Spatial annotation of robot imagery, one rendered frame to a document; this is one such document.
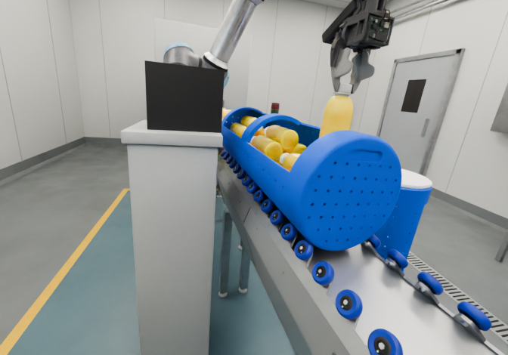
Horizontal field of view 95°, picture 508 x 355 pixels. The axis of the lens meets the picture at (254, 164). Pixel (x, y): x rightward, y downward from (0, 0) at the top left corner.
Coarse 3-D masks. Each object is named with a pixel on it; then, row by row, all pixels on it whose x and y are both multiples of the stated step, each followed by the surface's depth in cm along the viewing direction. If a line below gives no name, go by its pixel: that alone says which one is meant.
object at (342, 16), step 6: (354, 0) 50; (348, 6) 51; (354, 6) 50; (342, 12) 53; (348, 12) 51; (336, 18) 55; (342, 18) 53; (336, 24) 55; (330, 30) 57; (336, 30) 56; (324, 36) 59; (330, 36) 57; (324, 42) 60; (330, 42) 59
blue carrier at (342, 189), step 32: (224, 128) 116; (256, 128) 83; (320, 128) 76; (256, 160) 71; (320, 160) 46; (352, 160) 49; (384, 160) 52; (288, 192) 52; (320, 192) 49; (352, 192) 52; (384, 192) 55; (320, 224) 51; (352, 224) 55
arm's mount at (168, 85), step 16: (160, 64) 75; (176, 64) 76; (160, 80) 76; (176, 80) 77; (192, 80) 78; (208, 80) 80; (160, 96) 77; (176, 96) 79; (192, 96) 80; (208, 96) 81; (160, 112) 79; (176, 112) 80; (192, 112) 81; (208, 112) 83; (160, 128) 80; (176, 128) 82; (192, 128) 83; (208, 128) 85
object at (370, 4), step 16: (368, 0) 47; (384, 0) 45; (352, 16) 48; (368, 16) 46; (384, 16) 46; (352, 32) 50; (368, 32) 46; (384, 32) 47; (352, 48) 54; (368, 48) 52
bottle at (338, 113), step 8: (336, 96) 56; (344, 96) 55; (328, 104) 56; (336, 104) 55; (344, 104) 54; (352, 104) 56; (328, 112) 56; (336, 112) 55; (344, 112) 54; (352, 112) 56; (328, 120) 56; (336, 120) 55; (344, 120) 55; (328, 128) 57; (336, 128) 56; (344, 128) 56; (320, 136) 59
